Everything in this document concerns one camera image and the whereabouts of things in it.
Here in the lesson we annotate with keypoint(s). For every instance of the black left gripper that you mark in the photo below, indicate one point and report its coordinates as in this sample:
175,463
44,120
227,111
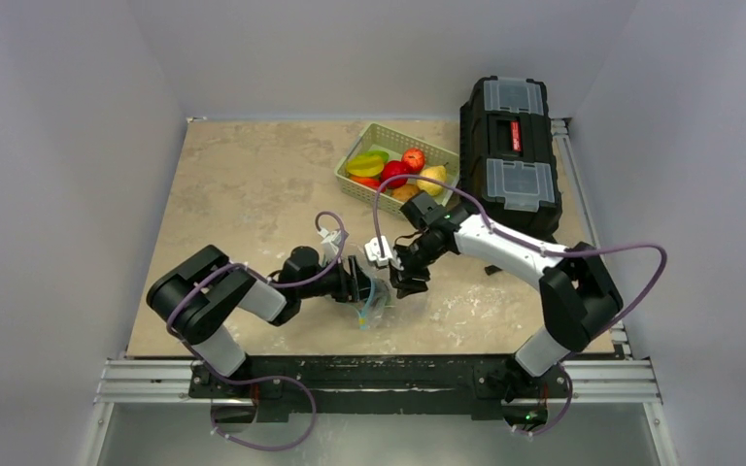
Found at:
354,287

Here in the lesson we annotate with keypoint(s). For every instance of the red orange fake tomato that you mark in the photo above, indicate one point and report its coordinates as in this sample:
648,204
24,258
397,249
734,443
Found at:
372,183

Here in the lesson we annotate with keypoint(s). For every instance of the green perforated plastic basket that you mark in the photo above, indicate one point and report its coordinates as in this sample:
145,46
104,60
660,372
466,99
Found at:
379,137

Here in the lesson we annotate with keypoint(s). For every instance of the red fake apple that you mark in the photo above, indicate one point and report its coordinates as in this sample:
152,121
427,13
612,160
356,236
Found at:
393,169

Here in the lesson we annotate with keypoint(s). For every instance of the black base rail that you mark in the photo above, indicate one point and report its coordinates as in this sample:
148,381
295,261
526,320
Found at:
481,386

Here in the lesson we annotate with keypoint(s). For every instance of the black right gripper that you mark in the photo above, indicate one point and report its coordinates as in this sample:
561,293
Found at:
408,270

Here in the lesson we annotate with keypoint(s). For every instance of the brown fake potato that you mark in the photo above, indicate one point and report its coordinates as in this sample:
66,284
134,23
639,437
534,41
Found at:
404,193

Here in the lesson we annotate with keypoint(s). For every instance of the clear zip bag blue seal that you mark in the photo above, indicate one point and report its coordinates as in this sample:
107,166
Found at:
370,310

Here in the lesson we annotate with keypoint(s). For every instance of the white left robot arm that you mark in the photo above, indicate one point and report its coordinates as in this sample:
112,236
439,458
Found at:
196,298

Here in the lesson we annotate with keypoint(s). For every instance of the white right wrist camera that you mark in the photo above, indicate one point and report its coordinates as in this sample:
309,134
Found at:
380,254

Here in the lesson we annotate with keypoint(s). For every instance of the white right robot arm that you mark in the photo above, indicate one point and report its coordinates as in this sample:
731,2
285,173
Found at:
577,294

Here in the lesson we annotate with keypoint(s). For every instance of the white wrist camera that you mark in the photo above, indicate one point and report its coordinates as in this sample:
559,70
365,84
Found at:
331,244
380,254

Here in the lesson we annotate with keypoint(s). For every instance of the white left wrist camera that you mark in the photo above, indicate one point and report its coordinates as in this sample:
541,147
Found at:
331,244

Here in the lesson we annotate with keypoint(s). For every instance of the yellow fake lemon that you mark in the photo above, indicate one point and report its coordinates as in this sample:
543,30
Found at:
431,179

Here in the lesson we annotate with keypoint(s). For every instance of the green yellow fake mango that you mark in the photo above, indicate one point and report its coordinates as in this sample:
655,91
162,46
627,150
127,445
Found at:
364,165

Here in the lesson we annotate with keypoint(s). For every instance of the black toolbox clear lids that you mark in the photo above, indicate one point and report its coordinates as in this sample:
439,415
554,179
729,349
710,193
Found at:
506,159

